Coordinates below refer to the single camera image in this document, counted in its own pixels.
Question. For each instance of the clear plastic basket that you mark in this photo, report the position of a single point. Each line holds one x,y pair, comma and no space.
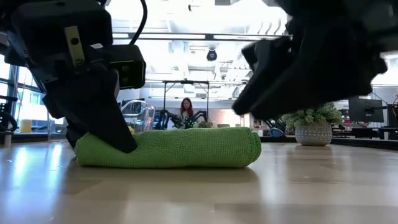
140,115

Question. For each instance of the artificial plant in patterned pot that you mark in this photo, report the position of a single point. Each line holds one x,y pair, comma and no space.
312,132

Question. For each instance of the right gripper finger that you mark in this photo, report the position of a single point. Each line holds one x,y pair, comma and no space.
311,77
267,53

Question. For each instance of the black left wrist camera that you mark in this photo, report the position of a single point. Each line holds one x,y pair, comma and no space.
129,67

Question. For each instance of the person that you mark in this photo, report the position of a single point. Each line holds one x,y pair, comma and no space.
186,109

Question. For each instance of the yellow bin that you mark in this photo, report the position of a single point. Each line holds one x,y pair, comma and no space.
25,126

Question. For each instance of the black computer monitor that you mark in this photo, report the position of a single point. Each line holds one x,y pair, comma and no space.
365,110
393,116

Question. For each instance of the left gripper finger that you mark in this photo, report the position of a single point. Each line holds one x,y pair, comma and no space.
93,105
74,137

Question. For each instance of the black equipment stand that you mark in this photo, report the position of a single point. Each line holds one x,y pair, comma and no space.
6,121

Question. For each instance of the green microfiber towel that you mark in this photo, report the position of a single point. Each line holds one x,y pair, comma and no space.
186,147

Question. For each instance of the black metal workstation frame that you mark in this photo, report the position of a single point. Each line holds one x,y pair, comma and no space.
186,82

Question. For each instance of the black idle robot arm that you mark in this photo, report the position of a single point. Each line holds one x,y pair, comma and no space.
168,118

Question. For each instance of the black overhead camera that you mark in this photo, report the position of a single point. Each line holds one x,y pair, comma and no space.
211,55

